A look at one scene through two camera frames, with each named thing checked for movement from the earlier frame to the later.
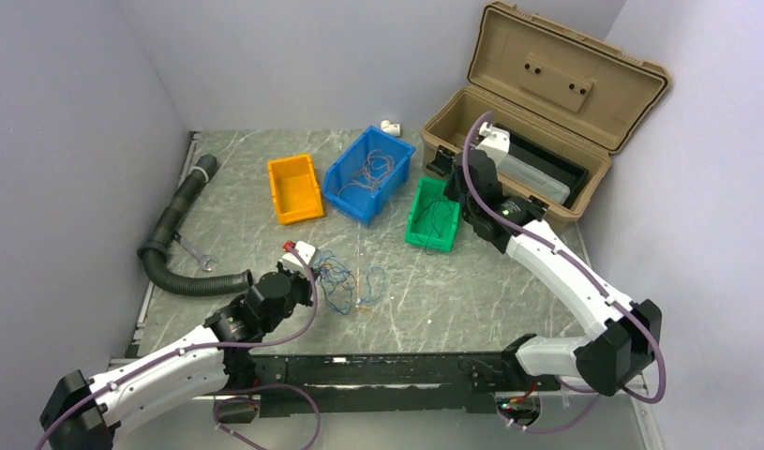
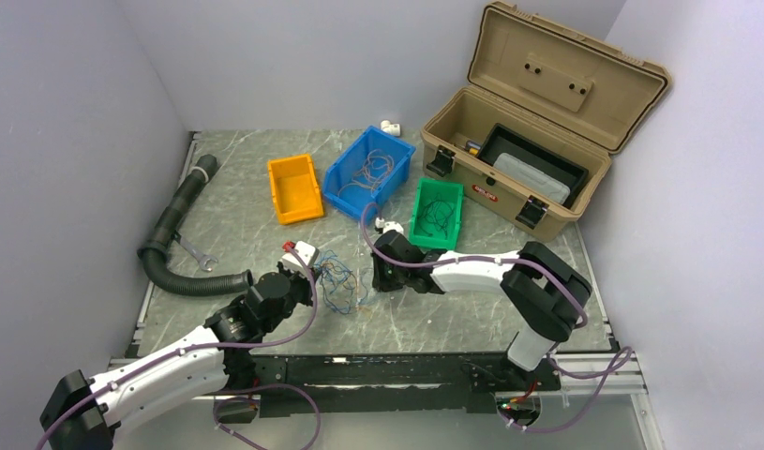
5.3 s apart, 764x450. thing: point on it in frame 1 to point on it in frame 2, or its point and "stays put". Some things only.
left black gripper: x=303 y=280 stays put
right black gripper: x=450 y=188 to x=380 y=282
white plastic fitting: x=392 y=128 stays put
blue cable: x=337 y=286 stays put
